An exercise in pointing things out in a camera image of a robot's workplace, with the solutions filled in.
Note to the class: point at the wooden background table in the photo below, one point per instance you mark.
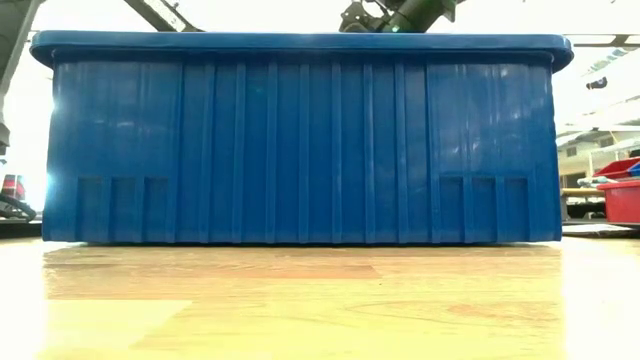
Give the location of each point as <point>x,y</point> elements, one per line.
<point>582,192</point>

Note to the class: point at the black ceiling box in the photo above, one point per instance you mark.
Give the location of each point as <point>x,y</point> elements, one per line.
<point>597,83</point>

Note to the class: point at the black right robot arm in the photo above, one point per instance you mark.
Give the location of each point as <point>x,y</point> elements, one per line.
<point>410,15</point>

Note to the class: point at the overhead light bar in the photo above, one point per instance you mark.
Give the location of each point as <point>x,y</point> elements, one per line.
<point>620,40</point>

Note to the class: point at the blue plastic bin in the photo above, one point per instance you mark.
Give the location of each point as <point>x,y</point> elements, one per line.
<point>300,150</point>

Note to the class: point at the dark grey slotted rail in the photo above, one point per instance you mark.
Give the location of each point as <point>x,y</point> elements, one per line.
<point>597,230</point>

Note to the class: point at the red plastic crate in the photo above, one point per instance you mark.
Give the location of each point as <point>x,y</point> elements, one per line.
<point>622,202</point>

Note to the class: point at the red background object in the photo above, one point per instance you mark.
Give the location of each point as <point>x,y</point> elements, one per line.
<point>12,186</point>

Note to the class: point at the black diagonal beam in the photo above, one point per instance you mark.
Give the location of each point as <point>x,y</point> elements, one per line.
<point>17,207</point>

